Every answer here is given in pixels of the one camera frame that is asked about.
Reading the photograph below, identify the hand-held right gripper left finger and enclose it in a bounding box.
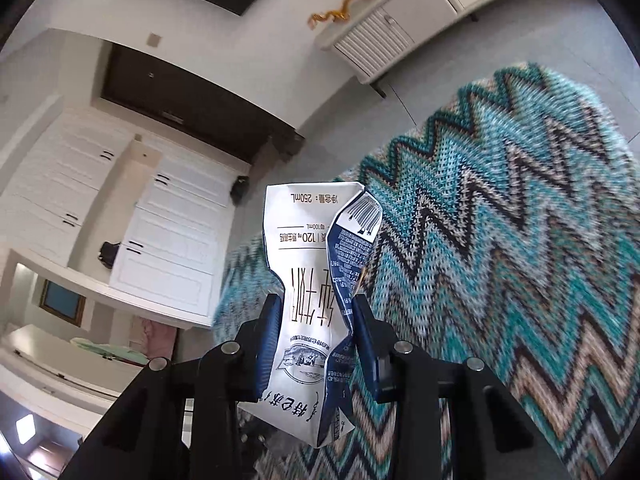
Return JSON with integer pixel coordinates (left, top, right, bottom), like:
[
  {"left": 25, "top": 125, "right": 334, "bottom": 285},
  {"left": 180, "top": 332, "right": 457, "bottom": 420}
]
[{"left": 60, "top": 292, "right": 286, "bottom": 480}]

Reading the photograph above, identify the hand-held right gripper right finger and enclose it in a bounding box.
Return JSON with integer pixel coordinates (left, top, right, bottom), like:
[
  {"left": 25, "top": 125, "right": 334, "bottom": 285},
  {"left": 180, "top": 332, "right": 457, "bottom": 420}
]
[{"left": 350, "top": 294, "right": 573, "bottom": 480}]

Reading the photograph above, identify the white blue milk carton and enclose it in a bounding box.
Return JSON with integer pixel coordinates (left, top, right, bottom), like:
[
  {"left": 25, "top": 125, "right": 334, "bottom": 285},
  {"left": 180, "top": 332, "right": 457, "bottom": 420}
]
[{"left": 236, "top": 180, "right": 385, "bottom": 448}]

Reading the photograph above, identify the pink cloth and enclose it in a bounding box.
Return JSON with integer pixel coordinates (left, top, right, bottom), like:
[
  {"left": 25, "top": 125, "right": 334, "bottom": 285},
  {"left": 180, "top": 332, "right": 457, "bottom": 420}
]
[{"left": 127, "top": 317, "right": 178, "bottom": 361}]

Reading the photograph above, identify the white panelled wardrobe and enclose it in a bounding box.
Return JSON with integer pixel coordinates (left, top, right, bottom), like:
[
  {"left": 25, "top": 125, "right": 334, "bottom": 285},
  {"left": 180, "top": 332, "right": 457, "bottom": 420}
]
[{"left": 0, "top": 95, "right": 251, "bottom": 328}]

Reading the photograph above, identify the small black floor object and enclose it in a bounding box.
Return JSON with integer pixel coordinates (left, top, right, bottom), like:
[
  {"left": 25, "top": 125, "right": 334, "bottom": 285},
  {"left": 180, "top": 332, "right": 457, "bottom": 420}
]
[{"left": 230, "top": 176, "right": 251, "bottom": 206}]

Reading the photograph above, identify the pale green cloth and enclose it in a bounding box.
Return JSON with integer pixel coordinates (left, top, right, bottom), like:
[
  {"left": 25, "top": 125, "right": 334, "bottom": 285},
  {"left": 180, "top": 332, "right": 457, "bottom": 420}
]
[{"left": 70, "top": 337, "right": 151, "bottom": 366}]

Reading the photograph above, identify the teal zigzag knitted rug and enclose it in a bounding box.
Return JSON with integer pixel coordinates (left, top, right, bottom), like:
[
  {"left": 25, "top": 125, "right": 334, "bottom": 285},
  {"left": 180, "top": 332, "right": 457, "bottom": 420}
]
[{"left": 212, "top": 62, "right": 640, "bottom": 480}]

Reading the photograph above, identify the wooden framed teal picture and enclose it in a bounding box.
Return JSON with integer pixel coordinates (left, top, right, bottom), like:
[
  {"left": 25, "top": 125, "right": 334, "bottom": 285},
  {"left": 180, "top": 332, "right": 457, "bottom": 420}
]
[{"left": 39, "top": 280, "right": 86, "bottom": 321}]

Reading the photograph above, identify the dark brown door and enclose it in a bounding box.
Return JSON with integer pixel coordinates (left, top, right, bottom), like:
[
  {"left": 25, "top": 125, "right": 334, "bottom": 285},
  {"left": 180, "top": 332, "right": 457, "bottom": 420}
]
[{"left": 100, "top": 42, "right": 306, "bottom": 163}]

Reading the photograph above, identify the white television cabinet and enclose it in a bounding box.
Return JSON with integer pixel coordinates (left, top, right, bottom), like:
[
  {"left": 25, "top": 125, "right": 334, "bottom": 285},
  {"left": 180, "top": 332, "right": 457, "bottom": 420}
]
[{"left": 317, "top": 0, "right": 561, "bottom": 98}]

